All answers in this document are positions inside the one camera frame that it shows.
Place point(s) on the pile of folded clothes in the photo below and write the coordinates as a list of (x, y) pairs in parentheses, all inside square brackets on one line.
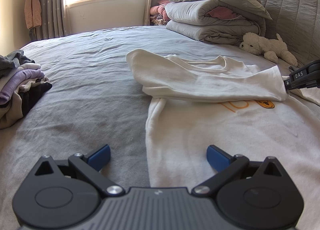
[(10, 112)]

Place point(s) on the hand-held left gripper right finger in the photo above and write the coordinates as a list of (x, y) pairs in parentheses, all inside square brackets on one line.
[(216, 158)]

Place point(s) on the black garment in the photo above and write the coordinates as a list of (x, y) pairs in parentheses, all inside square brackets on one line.
[(35, 95)]

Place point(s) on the white folded garment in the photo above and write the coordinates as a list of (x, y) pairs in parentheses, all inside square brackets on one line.
[(30, 67)]

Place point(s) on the pink hanging jacket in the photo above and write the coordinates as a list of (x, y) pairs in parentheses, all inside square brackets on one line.
[(32, 10)]

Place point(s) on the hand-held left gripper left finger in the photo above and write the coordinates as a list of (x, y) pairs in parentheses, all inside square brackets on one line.
[(101, 157)]

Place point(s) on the white plush dog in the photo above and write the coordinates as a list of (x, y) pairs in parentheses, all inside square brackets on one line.
[(262, 45)]

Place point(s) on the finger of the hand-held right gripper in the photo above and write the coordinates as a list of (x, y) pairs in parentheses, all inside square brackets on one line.
[(311, 65), (305, 80)]

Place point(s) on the white shirt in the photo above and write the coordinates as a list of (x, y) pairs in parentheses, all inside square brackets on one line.
[(200, 82)]

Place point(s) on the grey quilted headboard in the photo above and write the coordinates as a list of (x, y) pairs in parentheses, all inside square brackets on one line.
[(295, 8)]

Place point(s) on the bed with grey sheet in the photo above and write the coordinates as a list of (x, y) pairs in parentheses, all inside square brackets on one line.
[(87, 70)]

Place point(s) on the striped cloth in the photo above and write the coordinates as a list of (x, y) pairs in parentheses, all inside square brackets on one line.
[(158, 21)]

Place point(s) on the pink clothes pile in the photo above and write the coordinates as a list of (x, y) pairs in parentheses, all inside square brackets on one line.
[(160, 10)]

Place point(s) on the purple folded garment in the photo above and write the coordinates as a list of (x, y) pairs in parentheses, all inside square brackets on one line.
[(17, 80)]

